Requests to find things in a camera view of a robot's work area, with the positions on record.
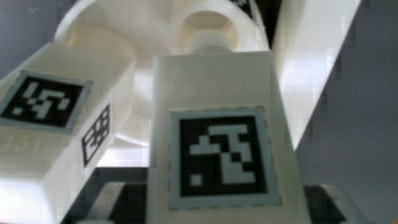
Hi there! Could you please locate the white U-shaped wall fence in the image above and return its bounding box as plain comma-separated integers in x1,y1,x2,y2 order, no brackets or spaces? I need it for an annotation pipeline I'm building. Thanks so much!
95,0,363,168

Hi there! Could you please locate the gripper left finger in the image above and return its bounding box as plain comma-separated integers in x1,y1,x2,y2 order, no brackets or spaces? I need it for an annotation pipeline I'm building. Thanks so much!
77,182,125,224

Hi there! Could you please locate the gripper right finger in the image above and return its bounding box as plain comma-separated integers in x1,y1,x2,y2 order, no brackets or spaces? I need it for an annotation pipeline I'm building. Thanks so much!
322,184,375,224

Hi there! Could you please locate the white stool leg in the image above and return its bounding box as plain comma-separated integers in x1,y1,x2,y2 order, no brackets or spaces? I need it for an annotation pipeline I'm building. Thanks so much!
146,29,311,224
0,43,136,224

